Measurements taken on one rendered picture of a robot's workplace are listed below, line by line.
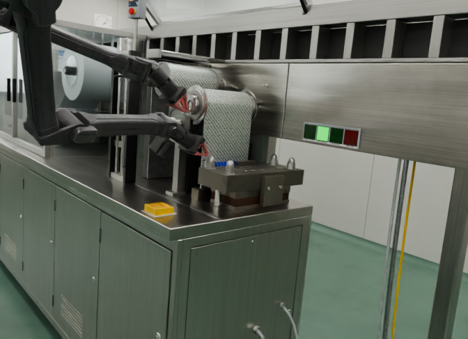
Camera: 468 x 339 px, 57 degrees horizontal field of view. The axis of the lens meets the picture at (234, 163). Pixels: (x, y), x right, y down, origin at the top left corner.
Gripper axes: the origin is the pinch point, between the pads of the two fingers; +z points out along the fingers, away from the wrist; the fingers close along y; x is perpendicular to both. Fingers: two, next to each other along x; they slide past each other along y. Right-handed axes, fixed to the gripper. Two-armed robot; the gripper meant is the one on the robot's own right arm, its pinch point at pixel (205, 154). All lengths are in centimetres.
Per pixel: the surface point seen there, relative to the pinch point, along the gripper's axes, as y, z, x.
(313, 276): -59, 191, -14
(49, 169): -75, -18, -31
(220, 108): 0.2, -4.1, 17.3
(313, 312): -24, 152, -37
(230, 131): 0.3, 5.5, 12.8
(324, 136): 31.1, 20.5, 24.0
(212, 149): 0.3, 1.6, 2.9
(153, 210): 12.2, -17.5, -27.9
